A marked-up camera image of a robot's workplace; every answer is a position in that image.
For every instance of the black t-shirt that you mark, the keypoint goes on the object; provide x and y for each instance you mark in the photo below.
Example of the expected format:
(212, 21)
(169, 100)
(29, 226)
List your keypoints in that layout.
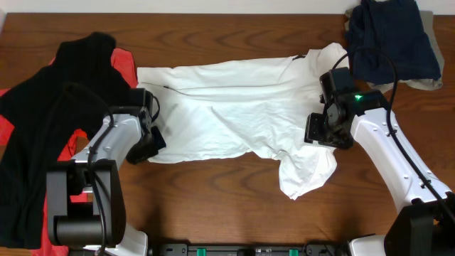
(72, 93)

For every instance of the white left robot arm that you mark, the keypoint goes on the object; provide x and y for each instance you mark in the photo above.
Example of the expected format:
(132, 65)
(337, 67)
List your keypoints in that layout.
(86, 210)

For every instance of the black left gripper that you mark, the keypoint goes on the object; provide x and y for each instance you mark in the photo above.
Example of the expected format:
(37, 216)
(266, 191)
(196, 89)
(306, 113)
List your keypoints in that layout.
(150, 146)

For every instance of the red-orange t-shirt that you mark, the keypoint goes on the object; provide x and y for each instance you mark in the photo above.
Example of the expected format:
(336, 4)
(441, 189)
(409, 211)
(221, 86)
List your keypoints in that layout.
(122, 61)

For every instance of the white t-shirt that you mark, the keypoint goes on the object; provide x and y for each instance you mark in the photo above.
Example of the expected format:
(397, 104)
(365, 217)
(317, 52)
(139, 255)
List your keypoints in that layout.
(228, 109)

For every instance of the dark navy folded garment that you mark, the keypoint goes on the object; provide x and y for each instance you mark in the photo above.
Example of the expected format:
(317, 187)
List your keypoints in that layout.
(395, 28)

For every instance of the grey-beige folded garment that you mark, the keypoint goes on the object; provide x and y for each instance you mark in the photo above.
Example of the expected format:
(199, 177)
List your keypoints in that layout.
(427, 18)

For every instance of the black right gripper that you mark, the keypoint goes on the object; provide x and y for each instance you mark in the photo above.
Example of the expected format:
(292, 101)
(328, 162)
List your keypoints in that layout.
(320, 129)

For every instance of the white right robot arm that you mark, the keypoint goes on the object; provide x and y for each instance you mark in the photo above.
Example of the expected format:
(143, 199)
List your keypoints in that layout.
(425, 205)

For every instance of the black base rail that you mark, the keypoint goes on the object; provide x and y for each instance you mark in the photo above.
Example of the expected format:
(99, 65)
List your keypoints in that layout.
(187, 248)

